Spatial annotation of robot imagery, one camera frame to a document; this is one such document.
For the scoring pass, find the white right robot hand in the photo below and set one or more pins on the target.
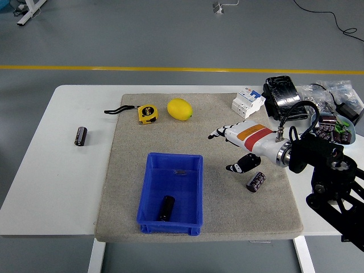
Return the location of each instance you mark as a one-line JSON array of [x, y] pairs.
[[250, 136]]

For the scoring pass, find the black battery with purple print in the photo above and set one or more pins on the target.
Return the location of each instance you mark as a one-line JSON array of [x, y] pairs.
[[256, 182]]

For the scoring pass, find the black cylindrical battery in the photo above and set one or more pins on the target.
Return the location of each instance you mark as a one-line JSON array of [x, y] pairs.
[[81, 136], [166, 208]]

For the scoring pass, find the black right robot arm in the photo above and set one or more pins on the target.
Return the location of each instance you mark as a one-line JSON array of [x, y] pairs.
[[318, 148]]

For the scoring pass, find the blue plastic box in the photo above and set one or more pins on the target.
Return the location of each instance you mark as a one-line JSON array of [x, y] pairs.
[[153, 199]]

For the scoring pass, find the white circuit breaker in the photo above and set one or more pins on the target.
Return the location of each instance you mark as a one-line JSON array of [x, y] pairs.
[[247, 103]]

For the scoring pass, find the grey-brown mat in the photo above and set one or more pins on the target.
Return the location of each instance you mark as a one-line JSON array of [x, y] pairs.
[[199, 136]]

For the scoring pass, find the black plastic-wrapped pedal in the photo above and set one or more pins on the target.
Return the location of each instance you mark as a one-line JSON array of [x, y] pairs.
[[284, 95]]

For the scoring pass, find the plastic bag of metal nuts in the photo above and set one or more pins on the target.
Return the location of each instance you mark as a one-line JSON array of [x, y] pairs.
[[310, 96]]

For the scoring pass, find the capacitor with purple print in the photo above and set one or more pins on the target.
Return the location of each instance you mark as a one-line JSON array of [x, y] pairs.
[[325, 130]]

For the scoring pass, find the yellow lemon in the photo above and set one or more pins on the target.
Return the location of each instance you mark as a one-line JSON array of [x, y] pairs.
[[179, 109]]

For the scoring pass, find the large brown capacitor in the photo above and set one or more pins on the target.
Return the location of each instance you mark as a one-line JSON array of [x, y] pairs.
[[328, 119]]

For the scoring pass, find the dark brown capacitor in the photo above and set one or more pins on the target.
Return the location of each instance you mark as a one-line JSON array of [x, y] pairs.
[[337, 136], [345, 137]]

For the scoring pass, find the green terminal connector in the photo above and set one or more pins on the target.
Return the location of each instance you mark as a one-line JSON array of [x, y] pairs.
[[342, 126]]

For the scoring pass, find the black power adapter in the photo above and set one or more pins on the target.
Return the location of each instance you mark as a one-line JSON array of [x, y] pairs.
[[348, 109]]

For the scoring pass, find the light blue bowl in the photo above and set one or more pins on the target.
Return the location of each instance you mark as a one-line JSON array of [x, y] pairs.
[[353, 136]]

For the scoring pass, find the yellow tape measure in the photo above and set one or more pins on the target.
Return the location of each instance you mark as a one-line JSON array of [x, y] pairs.
[[148, 114]]

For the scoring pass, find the clear plastic bag of parts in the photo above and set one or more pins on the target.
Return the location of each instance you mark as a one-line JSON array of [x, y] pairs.
[[345, 91]]

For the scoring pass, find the white table leg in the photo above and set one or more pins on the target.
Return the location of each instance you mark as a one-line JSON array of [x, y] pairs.
[[305, 256], [96, 256]]

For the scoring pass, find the silver floor socket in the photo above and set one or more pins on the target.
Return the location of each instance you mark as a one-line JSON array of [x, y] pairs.
[[218, 8]]

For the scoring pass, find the black table control panel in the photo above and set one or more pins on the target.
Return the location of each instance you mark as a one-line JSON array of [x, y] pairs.
[[344, 239]]

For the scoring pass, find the blue object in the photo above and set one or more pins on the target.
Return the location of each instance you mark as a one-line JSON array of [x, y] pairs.
[[4, 2]]

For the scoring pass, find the white desk frame foot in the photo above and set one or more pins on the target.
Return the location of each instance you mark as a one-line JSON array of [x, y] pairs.
[[28, 15]]

